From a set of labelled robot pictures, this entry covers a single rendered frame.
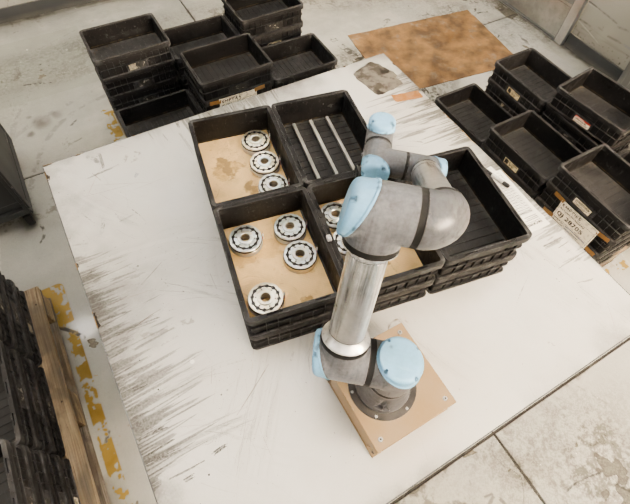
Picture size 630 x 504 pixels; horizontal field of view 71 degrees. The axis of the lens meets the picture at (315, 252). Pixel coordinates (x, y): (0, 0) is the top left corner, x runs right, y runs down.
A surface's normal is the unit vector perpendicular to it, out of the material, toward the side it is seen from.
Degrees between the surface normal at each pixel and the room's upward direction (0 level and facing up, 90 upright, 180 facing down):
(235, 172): 0
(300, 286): 0
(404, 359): 10
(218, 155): 0
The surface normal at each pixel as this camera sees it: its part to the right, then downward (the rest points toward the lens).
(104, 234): 0.04, -0.52
